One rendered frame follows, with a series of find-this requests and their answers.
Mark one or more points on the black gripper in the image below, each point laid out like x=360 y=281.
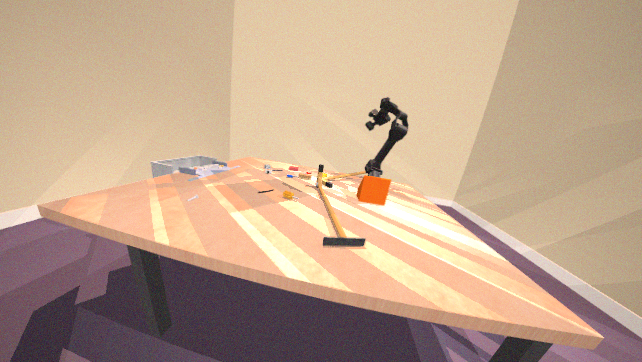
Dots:
x=377 y=121

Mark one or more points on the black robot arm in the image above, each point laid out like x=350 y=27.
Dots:
x=397 y=133

